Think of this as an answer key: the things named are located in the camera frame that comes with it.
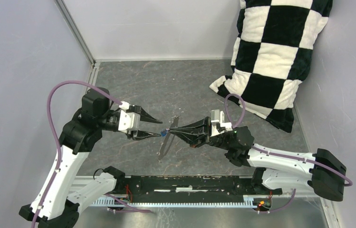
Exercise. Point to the black white checkered pillow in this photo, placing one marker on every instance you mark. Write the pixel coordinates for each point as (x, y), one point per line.
(272, 56)

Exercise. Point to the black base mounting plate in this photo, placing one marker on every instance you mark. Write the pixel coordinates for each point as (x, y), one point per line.
(190, 189)

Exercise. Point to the aluminium frame rail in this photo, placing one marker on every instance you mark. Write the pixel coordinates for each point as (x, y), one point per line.
(94, 65)

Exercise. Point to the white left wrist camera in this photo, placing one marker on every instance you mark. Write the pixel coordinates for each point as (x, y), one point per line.
(128, 119)

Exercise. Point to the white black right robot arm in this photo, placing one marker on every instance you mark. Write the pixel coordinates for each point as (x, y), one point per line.
(320, 172)

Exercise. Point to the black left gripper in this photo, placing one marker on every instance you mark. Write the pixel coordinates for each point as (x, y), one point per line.
(134, 135)

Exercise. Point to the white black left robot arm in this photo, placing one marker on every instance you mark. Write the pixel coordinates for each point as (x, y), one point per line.
(55, 206)

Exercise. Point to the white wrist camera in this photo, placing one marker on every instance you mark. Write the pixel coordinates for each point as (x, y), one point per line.
(218, 124)
(128, 119)

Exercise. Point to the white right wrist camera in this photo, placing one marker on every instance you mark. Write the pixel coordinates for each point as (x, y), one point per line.
(218, 124)

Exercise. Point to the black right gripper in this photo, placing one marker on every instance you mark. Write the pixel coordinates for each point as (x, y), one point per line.
(196, 140)

